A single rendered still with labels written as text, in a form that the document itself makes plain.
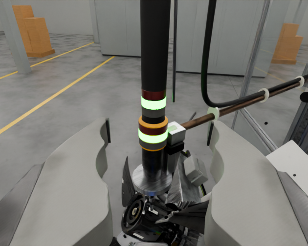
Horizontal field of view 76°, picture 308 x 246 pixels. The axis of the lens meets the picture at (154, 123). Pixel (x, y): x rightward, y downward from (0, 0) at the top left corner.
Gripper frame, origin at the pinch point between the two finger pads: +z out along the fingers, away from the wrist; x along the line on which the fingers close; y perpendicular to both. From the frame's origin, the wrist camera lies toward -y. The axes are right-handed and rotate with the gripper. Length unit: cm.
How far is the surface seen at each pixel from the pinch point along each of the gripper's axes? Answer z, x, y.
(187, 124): 18.2, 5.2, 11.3
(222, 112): 23.2, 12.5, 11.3
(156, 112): 13.0, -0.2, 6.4
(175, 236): 19, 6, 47
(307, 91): 49, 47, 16
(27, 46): 724, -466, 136
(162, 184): 12.5, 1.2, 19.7
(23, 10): 734, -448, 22
